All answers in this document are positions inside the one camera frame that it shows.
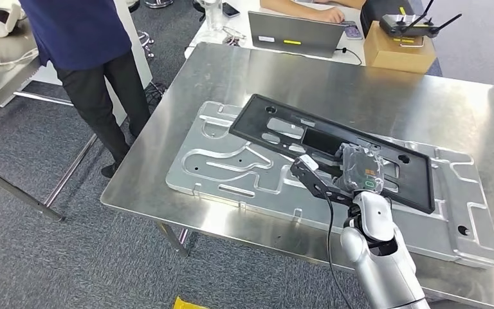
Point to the clear water bottle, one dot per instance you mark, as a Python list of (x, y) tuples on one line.
[(214, 15)]

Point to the white desktop device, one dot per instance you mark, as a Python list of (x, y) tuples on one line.
[(352, 30)]

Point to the white table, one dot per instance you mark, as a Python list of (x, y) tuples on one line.
[(240, 23)]

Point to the chrome chair base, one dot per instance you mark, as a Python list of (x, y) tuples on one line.
[(158, 3), (147, 42)]

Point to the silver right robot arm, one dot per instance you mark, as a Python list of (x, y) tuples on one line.
[(379, 264)]

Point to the person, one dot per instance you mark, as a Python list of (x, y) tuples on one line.
[(81, 42)]

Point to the stainless steel workbench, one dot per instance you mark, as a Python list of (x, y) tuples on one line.
[(315, 76)]

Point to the stamped sheet metal panel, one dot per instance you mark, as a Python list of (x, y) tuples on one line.
[(213, 170)]

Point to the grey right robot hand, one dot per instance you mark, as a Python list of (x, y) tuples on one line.
[(360, 170)]

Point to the black plastic plate frame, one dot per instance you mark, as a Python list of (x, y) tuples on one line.
[(251, 123)]

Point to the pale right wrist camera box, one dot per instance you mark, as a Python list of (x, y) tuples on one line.
[(309, 162)]

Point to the eyeglasses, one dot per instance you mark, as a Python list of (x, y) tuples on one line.
[(233, 36)]

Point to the steel side table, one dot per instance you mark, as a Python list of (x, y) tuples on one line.
[(0, 85)]

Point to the person's hand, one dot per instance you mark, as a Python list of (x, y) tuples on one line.
[(330, 15)]

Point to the black item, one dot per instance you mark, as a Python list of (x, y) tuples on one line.
[(400, 25)]

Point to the person's forearm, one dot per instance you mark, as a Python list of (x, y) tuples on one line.
[(345, 3), (289, 6)]

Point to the brown cardboard box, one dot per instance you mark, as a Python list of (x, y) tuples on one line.
[(396, 55)]

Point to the black smartphone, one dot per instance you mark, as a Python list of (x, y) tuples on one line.
[(231, 9)]

